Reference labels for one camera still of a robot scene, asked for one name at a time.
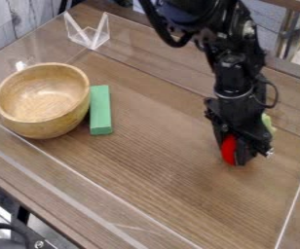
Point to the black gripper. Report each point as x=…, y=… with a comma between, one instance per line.
x=233, y=110

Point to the red plush strawberry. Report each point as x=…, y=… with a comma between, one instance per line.
x=243, y=147

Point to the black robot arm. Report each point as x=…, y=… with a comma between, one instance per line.
x=220, y=27

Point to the green rectangular block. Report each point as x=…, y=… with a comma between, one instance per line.
x=101, y=122

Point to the metal table leg background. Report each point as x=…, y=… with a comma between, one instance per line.
x=288, y=40

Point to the wooden bowl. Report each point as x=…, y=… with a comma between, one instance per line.
x=45, y=100

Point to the clear acrylic corner bracket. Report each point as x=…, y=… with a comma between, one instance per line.
x=89, y=37

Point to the black table clamp bracket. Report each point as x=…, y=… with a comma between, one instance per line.
x=36, y=241

